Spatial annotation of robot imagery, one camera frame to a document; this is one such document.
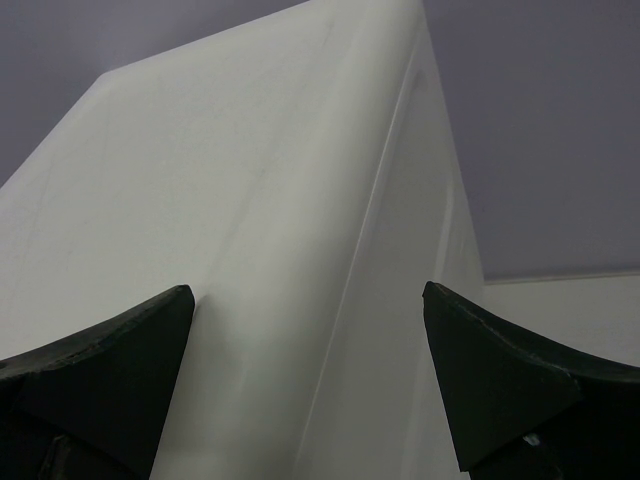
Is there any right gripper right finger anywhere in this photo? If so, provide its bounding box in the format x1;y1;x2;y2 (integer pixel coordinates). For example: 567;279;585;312
423;282;639;479

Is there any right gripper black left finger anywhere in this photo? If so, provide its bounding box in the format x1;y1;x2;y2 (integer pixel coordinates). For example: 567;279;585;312
1;285;194;479

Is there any white shoe cabinet body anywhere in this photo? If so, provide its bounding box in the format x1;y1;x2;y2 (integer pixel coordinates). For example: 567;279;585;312
1;1;483;479

